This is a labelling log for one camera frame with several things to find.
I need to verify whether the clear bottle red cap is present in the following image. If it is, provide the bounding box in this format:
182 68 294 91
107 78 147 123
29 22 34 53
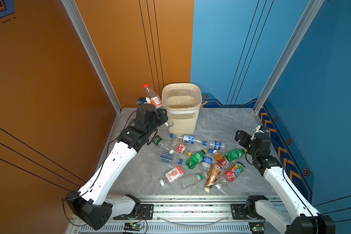
142 83 175 128

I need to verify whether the clear bottle dark green label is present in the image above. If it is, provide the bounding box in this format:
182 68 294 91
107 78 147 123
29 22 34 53
152 135 175 155

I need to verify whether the bottle red cartoon label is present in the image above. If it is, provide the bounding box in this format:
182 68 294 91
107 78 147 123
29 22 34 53
215 162 245 190

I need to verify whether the clear bottle pale blue label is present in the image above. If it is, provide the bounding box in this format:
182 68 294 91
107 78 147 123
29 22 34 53
158 152 183 165

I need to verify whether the brown tea bottle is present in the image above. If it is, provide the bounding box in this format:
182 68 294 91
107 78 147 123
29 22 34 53
204 164 221 193

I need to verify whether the bottle pink white label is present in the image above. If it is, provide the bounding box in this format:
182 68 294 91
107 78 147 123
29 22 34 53
159 166 184 187

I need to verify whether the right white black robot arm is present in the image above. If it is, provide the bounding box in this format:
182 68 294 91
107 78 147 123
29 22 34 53
235 126 336 234

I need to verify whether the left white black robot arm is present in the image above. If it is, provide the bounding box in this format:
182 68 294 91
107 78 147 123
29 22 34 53
62 103 169 230

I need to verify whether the cream slatted waste bin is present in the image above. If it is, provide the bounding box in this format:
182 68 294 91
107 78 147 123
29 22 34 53
162 83 202 134

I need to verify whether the bottle red yellow label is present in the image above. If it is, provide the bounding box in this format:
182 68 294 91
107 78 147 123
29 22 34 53
213 150 229 168

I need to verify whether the clear Pepsi water bottle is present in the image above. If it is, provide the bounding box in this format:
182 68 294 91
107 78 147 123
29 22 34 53
203 140 226 150

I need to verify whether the small bottle red white label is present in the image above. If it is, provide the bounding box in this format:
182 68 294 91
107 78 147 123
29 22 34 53
171 139 193 157

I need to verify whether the clear bottle blue yellow label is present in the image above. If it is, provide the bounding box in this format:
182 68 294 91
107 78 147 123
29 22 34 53
170 134 205 145

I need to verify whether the green Sprite bottle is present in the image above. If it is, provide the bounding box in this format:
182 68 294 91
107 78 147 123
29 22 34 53
186 149 207 169

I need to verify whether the clear bottle green cap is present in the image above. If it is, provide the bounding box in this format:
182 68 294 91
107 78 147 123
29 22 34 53
181 172 208 188

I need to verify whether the right green circuit board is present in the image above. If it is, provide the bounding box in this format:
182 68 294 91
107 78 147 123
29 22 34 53
249 222 265 234

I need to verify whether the green circuit board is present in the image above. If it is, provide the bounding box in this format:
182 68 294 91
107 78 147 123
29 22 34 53
249 222 265 234
123 223 145 234

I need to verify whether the left green circuit board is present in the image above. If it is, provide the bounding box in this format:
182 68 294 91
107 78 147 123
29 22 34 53
123 223 145 234

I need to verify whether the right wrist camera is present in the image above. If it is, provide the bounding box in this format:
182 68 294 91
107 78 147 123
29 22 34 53
251 125 269 140

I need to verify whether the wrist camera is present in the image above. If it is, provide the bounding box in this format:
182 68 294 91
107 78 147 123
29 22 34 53
137 97 151 106
251 125 269 140

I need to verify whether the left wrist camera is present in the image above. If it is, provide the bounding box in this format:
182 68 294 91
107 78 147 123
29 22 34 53
137 97 151 106

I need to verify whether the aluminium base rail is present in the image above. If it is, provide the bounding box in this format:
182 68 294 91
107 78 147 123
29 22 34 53
66 196 288 234

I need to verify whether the left aluminium corner post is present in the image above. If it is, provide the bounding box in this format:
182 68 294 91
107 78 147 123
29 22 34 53
61 0 122 114

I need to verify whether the aluminium corner post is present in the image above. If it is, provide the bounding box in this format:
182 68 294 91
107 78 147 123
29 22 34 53
61 0 122 114
253 0 324 114

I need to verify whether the right aluminium corner post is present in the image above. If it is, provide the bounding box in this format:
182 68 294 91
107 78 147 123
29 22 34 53
253 0 324 114

